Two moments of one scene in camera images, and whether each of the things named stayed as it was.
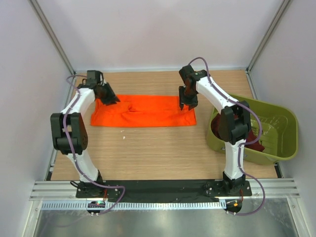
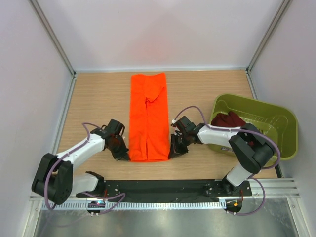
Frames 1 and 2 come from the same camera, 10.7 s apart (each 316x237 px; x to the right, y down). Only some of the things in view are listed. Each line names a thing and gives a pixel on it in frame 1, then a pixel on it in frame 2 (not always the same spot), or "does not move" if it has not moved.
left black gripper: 106,93 → 118,147
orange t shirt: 142,110 → 149,137
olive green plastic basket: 276,127 does not move
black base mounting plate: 165,191 does not move
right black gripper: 187,98 → 178,143
